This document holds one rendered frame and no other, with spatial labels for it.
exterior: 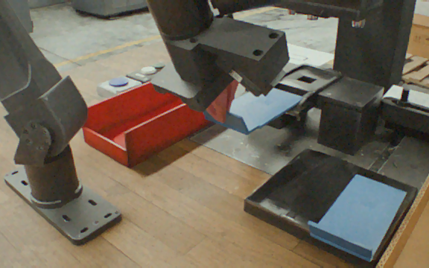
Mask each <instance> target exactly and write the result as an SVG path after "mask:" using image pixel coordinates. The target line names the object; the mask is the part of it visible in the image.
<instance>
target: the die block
mask: <svg viewBox="0 0 429 268"><path fill-rule="evenodd" d="M277 89H280V88H277ZM280 90H282V91H286V92H289V93H290V94H294V95H298V96H301V97H302V96H303V95H299V94H296V93H293V92H290V91H288V90H284V89H280ZM382 96H383V94H382V95H380V96H379V97H378V98H377V99H375V100H374V101H373V102H372V104H370V105H369V107H368V108H367V109H366V110H364V111H363V112H362V113H359V112H355V111H352V110H351V109H347V108H344V107H341V106H336V105H334V104H330V103H325V102H322V101H321V100H317V105H316V106H315V107H314V108H316V109H321V113H320V124H319V130H318V136H317V143H318V144H321V145H323V146H326V147H330V148H333V149H335V150H339V151H341V152H344V153H347V154H349V155H352V156H353V155H354V154H356V152H357V151H359V149H361V148H362V146H364V145H365V143H367V141H368V140H369V138H370V137H371V136H372V135H373V134H374V133H375V131H376V128H377V124H378V114H379V113H378V109H379V106H380V101H381V99H382ZM295 119H296V117H295V115H291V114H287V113H283V114H282V115H280V116H279V117H278V118H277V119H274V120H273V121H271V122H270V123H268V124H267V125H269V126H272V127H275V128H276V129H278V130H281V129H282V128H284V126H285V125H287V124H289V123H290V122H292V121H294V120H295Z"/></svg>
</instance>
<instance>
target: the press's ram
mask: <svg viewBox="0 0 429 268"><path fill-rule="evenodd" d="M383 1H384V0H282V4H279V5H275V6H271V7H278V8H283V9H287V12H288V14H289V16H296V15H297V14H302V15H307V20H312V21H315V20H318V18H322V19H328V18H331V17H334V18H339V19H343V20H349V21H352V26H353V27H355V28H359V29H361V28H363V26H364V25H365V21H366V18H368V17H370V16H373V15H376V14H378V13H380V12H381V9H382V5H383Z"/></svg>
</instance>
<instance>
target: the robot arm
mask: <svg viewBox="0 0 429 268"><path fill-rule="evenodd" d="M210 1H211V3H212V5H210V4H209V0H145V2H146V4H147V6H148V9H149V11H150V12H151V15H152V17H153V19H154V22H155V24H156V27H157V29H158V31H159V34H160V36H161V38H162V41H163V42H164V44H165V47H166V49H167V51H168V55H169V57H170V58H171V61H170V62H169V63H168V64H167V65H166V66H165V67H163V68H162V70H161V71H160V72H159V73H158V74H157V75H156V76H155V77H153V78H151V80H150V82H151V84H152V86H153V87H154V89H155V90H156V91H157V92H160V93H162V94H163V95H165V93H166V92H168V93H171V94H172V95H176V97H178V98H179V99H181V101H182V102H183V103H185V104H187V105H188V108H189V109H193V110H194V111H196V112H204V111H205V110H206V111H207V112H208V113H209V114H210V115H211V116H213V117H214V119H215V120H216V121H219V122H221V123H225V122H226V111H227V112H229V111H230V106H231V104H232V102H233V100H234V96H235V93H236V91H237V88H238V84H241V85H242V86H243V87H244V88H245V89H246V90H248V91H249V92H250V93H251V94H253V95H255V96H256V97H257V98H259V97H260V95H261V94H263V96H264V97H267V95H268V94H269V92H270V91H271V90H272V89H273V88H274V87H275V85H276V84H277V83H279V81H280V80H281V79H282V78H283V77H284V75H285V74H286V71H284V70H283V69H284V67H285V66H286V65H287V63H288V62H289V61H290V55H289V49H288V46H287V39H286V33H285V32H284V31H278V30H277V29H274V28H269V27H265V26H261V25H256V24H252V23H248V22H242V21H239V20H235V19H234V18H233V13H238V12H241V11H244V12H245V11H249V10H256V9H260V8H264V7H271V6H275V5H279V4H282V0H210ZM0 102H1V105H2V106H3V107H4V108H5V109H6V111H7V114H6V116H4V119H5V120H6V122H7V123H8V125H9V126H10V127H11V129H12V130H13V131H14V132H15V134H16V136H17V137H18V138H19V143H18V145H17V147H16V152H15V155H14V158H13V160H14V162H15V165H22V166H21V167H18V168H17V169H14V170H12V171H11V172H8V173H6V174H5V175H4V181H5V184H6V185H7V186H9V187H10V188H11V189H12V190H14V191H15V192H16V193H17V194H18V195H19V196H20V197H21V198H22V199H23V200H24V201H25V202H26V203H27V204H28V205H29V206H31V207H32V208H33V209H34V210H35V211H36V212H37V213H38V214H40V215H41V216H42V217H44V219H45V220H46V221H47V222H49V223H50V224H51V225H52V226H53V227H54V228H55V229H57V230H58V231H59V232H60V233H61V234H63V236H64V237H65V238H67V239H68V240H69V241H70V242H72V243H73V244H74V245H76V246H83V245H85V244H87V243H88V242H89V241H90V240H92V239H93V238H95V237H97V236H98V235H99V234H101V233H103V232H105V231H107V230H108V229H110V228H112V227H113V226H114V225H116V224H117V223H119V222H121V220H122V216H121V211H120V209H119V208H117V207H115V206H114V205H113V204H111V203H110V202H108V200H106V199H104V198H103V197H101V196H100V195H98V194H96V193H95V192H93V191H91V189H90V188H88V187H86V186H85V185H84V184H82V182H81V180H80V178H78V177H77V171H76V168H75V164H74V157H73V153H72V147H71V145H70V143H69V142H70V141H71V140H72V139H73V138H74V136H75V135H76V134H77V133H78V132H79V131H80V129H81V128H82V127H83V126H84V124H85V123H86V121H87V119H88V117H89V108H88V106H87V103H86V101H85V99H84V98H83V96H82V94H81V93H80V92H79V90H78V88H77V87H76V85H75V84H74V82H73V79H72V78H71V76H70V75H69V74H68V75H66V76H65V77H62V76H61V75H60V73H59V72H58V70H57V68H56V66H55V65H54V64H53V63H52V62H51V61H49V60H48V59H47V57H45V55H44V54H43V53H42V52H41V50H39V47H38V46H37V45H36V43H35V42H34V41H33V38H32V37H31V35H30V34H29V33H28V32H27V30H26V28H25V26H24V25H23V24H22V21H21V19H20V18H19V17H18V16H17V14H16V12H15V10H14V9H13V6H12V5H11V4H10V3H9V1H8V0H0ZM214 108H215V110H216V111H215V110H214ZM66 221H68V222H66Z"/></svg>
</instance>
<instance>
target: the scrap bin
mask: <svg viewBox="0 0 429 268"><path fill-rule="evenodd" d="M88 108H89V117H88V119H87V121H86V123H85V124H84V126H83V127H82V129H83V136H84V140H85V143H87V144H88V145H90V146H92V147H94V148H95V149H97V150H99V151H101V152H102V153H104V154H105V155H107V156H109V157H110V158H112V159H114V160H116V161H117V162H120V163H122V164H124V166H126V167H128V168H132V167H134V166H136V165H138V164H139V163H142V162H143V161H144V160H146V159H148V158H150V157H151V156H154V155H155V154H157V153H160V152H162V151H163V150H165V148H167V147H170V146H171V145H173V144H176V143H177V142H178V141H182V140H183V139H185V137H187V136H189V135H191V134H194V133H195V132H197V131H199V130H201V129H203V128H204V127H206V126H208V125H209V124H211V123H214V122H211V121H208V120H206V119H205V115H204V114H203V112H196V111H194V110H193V109H189V108H188V105H187V104H185V103H183V102H182V101H181V99H179V98H178V97H176V95H172V94H171V93H168V92H166V93H165V95H163V94H162V93H160V92H157V91H156V90H155V89H154V87H153V86H152V84H151V82H148V83H145V84H142V85H140V86H136V87H133V88H131V89H130V90H128V91H125V92H122V93H120V94H117V95H113V96H112V97H109V98H107V99H106V100H102V101H100V102H97V103H94V104H92V105H90V106H88Z"/></svg>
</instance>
